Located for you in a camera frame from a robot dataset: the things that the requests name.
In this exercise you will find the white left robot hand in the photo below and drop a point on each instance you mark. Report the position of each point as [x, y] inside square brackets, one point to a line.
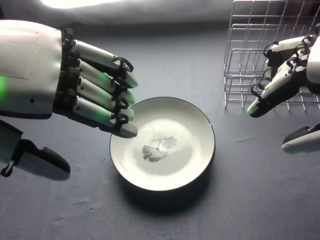
[30, 75]

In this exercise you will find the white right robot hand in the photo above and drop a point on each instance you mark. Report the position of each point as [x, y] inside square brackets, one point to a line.
[282, 77]

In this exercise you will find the white dark-rimmed ginkgo plate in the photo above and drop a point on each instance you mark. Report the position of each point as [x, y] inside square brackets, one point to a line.
[175, 130]

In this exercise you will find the white backdrop sheet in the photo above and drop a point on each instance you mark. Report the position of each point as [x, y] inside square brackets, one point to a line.
[150, 10]

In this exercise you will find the grey table cloth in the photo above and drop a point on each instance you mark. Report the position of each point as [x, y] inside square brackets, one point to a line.
[50, 212]

